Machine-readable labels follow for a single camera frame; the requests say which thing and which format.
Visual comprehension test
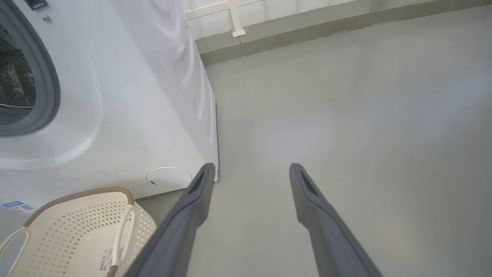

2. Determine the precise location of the blue energy label sticker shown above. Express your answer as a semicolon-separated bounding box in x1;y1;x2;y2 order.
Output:
0;200;38;216

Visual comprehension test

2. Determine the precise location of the grey rubber door gasket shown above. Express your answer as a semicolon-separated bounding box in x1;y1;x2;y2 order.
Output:
0;0;62;138

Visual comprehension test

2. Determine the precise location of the barcode label sticker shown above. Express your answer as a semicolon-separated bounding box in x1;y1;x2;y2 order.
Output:
98;248;115;272

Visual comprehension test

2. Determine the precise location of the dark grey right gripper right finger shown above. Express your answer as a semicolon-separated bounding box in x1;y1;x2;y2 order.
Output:
289;163;383;277

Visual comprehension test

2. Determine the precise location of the steel perforated drum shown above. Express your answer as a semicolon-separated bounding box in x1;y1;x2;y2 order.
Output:
0;26;37;113

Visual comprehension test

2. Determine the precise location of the round white filter cover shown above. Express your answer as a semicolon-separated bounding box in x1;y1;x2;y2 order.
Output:
146;166;193;190

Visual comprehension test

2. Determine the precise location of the cream perforated laundry basket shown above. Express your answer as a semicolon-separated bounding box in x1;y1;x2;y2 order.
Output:
0;186;158;277

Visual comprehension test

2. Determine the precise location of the white washing machine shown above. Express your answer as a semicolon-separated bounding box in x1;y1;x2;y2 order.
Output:
0;0;220;211

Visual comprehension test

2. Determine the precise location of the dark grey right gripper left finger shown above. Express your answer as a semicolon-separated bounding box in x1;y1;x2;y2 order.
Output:
125;162;216;277

